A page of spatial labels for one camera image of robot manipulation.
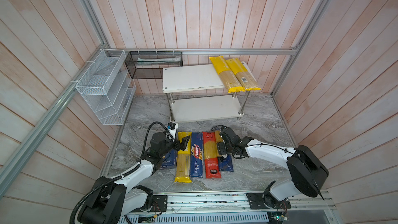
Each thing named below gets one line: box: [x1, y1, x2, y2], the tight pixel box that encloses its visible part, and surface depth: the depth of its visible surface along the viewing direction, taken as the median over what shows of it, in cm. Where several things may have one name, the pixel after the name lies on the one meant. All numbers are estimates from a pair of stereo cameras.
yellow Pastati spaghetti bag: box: [174, 131, 193, 184], surface depth 85 cm
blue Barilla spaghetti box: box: [189, 131, 204, 178], surface depth 87 cm
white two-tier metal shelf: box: [162, 64, 251, 123], surface depth 90 cm
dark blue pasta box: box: [159, 148, 177, 169], surface depth 81 cm
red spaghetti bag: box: [202, 131, 222, 179], surface depth 89 cm
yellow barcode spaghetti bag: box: [225, 58, 262, 92], surface depth 80 cm
